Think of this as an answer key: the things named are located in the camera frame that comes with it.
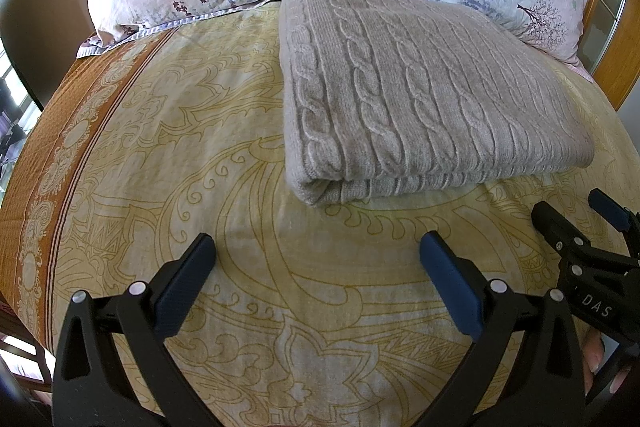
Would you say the wooden headboard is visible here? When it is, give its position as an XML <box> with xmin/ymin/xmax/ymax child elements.
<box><xmin>567</xmin><ymin>0</ymin><xmax>633</xmax><ymax>112</ymax></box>

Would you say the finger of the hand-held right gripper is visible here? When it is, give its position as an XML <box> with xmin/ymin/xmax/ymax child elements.
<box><xmin>531</xmin><ymin>201</ymin><xmax>601</xmax><ymax>268</ymax></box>
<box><xmin>589</xmin><ymin>188</ymin><xmax>640</xmax><ymax>253</ymax></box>

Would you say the brown wooden furniture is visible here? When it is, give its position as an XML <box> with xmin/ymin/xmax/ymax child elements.
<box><xmin>0</xmin><ymin>302</ymin><xmax>56</xmax><ymax>408</ymax></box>

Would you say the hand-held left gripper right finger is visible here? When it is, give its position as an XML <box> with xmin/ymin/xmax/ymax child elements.
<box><xmin>419</xmin><ymin>230</ymin><xmax>587</xmax><ymax>427</ymax></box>

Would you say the person's right hand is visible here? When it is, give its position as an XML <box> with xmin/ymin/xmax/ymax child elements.
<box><xmin>581</xmin><ymin>330</ymin><xmax>631</xmax><ymax>397</ymax></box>

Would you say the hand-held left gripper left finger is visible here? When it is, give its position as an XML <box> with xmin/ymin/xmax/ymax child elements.
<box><xmin>51</xmin><ymin>233</ymin><xmax>217</xmax><ymax>427</ymax></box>

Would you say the yellow patterned bed sheet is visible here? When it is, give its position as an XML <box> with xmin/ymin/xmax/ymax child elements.
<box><xmin>0</xmin><ymin>2</ymin><xmax>640</xmax><ymax>427</ymax></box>

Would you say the grey cable knit sweater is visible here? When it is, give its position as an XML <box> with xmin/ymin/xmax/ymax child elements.
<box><xmin>278</xmin><ymin>0</ymin><xmax>596</xmax><ymax>208</ymax></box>

